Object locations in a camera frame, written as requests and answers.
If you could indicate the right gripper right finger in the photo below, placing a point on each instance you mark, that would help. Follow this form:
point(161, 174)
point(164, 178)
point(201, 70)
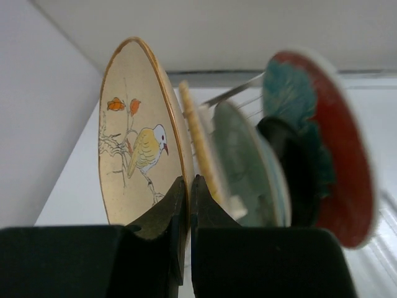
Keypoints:
point(215, 256)

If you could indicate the round wooden plate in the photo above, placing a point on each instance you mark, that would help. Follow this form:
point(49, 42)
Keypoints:
point(143, 141)

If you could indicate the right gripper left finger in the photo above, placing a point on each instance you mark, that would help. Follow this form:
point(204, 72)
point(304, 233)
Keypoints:
point(162, 229)

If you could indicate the light green flower bowl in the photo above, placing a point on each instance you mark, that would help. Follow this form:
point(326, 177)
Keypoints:
point(253, 172)

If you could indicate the woven bamboo square tray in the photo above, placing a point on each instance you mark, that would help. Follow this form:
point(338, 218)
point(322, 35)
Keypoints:
point(201, 128)

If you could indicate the red and teal floral plate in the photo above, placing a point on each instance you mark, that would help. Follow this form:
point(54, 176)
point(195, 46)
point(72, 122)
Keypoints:
point(303, 89)

